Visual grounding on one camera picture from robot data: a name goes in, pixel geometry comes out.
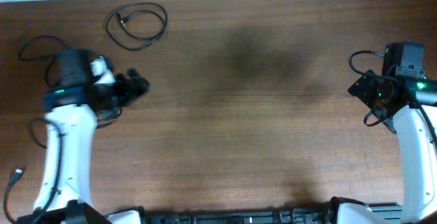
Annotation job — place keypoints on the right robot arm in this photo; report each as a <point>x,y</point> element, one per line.
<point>403,99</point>

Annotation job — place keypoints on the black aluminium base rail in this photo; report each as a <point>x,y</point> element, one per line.
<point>274,216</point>

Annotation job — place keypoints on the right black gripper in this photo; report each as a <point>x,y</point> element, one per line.
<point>362,87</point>

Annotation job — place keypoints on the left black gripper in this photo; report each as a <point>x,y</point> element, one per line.
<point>121,95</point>

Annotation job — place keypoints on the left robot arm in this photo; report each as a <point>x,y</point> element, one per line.
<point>87,90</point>

